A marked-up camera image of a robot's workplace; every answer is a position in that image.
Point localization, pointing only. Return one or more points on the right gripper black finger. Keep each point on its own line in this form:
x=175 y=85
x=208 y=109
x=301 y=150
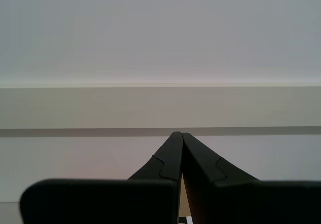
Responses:
x=105 y=201
x=238 y=201

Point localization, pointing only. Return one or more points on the grey wall trim strip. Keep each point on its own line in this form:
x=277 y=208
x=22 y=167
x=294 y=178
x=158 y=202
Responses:
x=75 y=132

